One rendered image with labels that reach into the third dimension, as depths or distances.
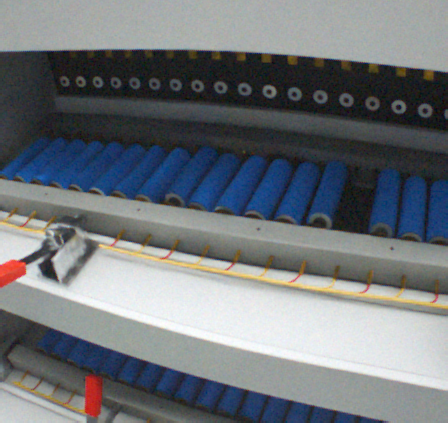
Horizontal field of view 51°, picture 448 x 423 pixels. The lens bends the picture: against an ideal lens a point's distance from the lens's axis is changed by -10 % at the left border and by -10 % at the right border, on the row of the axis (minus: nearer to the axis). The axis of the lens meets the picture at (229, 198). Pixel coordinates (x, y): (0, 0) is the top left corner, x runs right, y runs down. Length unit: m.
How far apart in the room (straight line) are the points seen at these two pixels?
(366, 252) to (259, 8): 0.15
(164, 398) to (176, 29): 0.32
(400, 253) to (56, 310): 0.22
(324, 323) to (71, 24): 0.22
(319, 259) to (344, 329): 0.05
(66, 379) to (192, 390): 0.12
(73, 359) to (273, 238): 0.28
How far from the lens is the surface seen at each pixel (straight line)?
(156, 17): 0.26
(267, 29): 0.23
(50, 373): 0.51
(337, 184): 0.36
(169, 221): 0.33
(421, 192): 0.36
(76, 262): 0.35
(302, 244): 0.30
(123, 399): 0.47
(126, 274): 0.33
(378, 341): 0.28
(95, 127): 0.47
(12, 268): 0.30
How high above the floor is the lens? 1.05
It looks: 19 degrees down
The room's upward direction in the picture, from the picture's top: 2 degrees clockwise
